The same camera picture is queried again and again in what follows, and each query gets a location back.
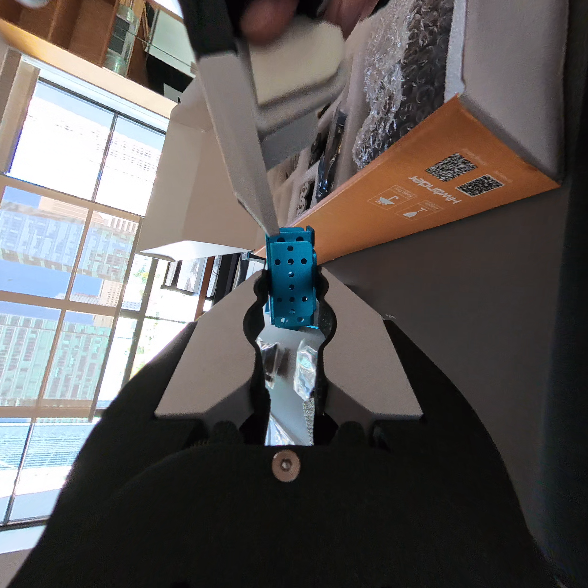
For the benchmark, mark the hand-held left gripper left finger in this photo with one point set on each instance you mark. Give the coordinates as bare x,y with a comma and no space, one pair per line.
211,367

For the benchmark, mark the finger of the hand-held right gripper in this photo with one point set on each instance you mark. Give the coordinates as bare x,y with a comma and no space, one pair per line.
234,138
294,69

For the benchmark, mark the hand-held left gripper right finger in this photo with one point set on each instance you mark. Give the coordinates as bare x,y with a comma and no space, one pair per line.
372,367

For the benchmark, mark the small teal metal bracket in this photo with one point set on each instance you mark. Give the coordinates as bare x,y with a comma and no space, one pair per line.
291,275

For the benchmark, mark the orange cardboard kit box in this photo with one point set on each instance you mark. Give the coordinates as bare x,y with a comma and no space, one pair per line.
367,206

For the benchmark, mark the grey desk with wooden edge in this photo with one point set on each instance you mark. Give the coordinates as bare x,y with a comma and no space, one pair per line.
436,298

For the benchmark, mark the person's right hand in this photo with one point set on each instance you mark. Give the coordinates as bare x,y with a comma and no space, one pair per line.
266,23

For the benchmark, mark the shiny foil packet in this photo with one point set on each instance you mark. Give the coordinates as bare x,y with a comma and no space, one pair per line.
333,151

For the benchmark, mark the large bag of black parts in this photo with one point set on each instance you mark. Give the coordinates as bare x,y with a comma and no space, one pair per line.
285,422

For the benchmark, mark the bubble wrap bag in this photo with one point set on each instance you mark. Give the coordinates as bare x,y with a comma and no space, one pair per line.
404,92

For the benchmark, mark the large window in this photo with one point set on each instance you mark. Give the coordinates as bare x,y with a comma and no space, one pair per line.
55,229

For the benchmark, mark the black perforated armrest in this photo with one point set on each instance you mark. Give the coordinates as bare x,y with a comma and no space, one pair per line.
574,321

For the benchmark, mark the metal air duct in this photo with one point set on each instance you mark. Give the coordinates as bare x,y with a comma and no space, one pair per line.
119,41

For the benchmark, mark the wooden wall shelf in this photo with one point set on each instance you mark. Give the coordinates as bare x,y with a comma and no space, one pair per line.
69,32

